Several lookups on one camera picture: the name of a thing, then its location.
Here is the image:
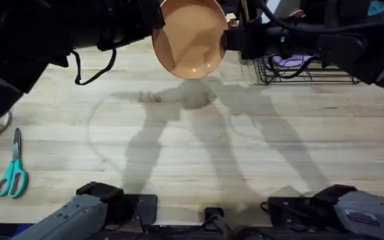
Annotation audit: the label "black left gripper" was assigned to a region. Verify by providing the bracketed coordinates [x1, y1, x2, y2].
[70, 0, 166, 53]

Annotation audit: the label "orange plate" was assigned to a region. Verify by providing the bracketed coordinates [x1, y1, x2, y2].
[151, 0, 229, 81]

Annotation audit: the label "purple plate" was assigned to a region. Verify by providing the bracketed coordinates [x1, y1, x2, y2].
[272, 54, 314, 69]

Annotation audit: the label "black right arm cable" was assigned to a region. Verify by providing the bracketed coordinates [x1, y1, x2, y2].
[260, 0, 384, 34]

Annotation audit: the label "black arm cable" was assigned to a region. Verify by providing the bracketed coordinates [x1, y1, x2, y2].
[260, 0, 384, 34]
[70, 48, 118, 86]

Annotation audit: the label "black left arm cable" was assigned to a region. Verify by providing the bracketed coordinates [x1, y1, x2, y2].
[70, 48, 118, 86]

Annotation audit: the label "black wire dish rack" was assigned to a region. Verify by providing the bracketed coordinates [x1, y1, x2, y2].
[253, 54, 361, 85]

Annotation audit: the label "teal handled scissors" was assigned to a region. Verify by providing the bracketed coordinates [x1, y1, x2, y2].
[0, 127, 29, 200]

